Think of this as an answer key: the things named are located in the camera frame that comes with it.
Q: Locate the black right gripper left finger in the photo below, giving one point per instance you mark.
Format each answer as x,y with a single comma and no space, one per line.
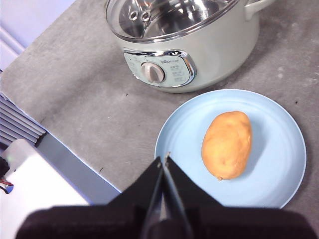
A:
142,191

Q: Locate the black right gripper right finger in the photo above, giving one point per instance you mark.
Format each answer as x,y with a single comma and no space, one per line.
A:
189,191

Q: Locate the brown potato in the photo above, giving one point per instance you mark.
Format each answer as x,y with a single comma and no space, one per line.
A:
226,144

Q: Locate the blue round plate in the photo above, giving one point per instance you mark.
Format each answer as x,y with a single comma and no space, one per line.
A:
274,159

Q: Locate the pale green electric steamer pot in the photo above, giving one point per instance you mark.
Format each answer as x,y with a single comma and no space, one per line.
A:
219,57

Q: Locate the white plastic box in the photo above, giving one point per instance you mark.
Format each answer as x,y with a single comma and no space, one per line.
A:
42,189

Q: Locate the ribbed grey metal block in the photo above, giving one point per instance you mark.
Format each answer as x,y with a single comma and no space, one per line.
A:
17,119

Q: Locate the grey metal rail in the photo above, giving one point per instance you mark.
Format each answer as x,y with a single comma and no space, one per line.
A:
79,174

